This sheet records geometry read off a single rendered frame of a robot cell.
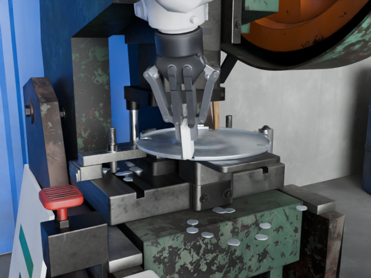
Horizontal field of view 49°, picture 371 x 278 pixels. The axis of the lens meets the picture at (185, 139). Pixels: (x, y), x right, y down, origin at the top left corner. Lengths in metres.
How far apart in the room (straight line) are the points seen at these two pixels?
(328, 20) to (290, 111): 1.82
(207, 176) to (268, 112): 1.89
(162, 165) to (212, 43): 0.29
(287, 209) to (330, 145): 2.29
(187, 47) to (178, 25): 0.04
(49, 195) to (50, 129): 0.49
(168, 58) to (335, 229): 0.54
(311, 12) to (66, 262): 0.84
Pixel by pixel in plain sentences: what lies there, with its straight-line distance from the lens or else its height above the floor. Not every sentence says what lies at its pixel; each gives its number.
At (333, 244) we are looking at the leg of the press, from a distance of 0.98.
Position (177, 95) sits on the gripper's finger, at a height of 0.90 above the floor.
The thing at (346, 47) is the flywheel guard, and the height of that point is 0.98.
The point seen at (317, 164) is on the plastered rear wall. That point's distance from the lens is 3.14.
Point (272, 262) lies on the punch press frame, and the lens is 0.96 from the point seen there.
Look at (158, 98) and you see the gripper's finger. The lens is 0.70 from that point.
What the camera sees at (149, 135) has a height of 0.78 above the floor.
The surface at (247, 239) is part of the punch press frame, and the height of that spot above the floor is 0.59.
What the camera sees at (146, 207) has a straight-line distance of 0.83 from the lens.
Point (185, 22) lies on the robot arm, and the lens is 0.61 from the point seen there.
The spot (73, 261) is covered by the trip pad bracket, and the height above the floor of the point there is 0.65.
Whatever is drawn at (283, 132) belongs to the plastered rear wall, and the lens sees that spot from 2.83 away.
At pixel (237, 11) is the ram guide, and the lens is 0.92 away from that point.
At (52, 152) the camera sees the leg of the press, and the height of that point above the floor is 0.71.
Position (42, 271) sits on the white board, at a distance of 1.10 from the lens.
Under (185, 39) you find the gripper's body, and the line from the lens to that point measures 0.62.
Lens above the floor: 0.98
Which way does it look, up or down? 13 degrees down
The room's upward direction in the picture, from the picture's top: straight up
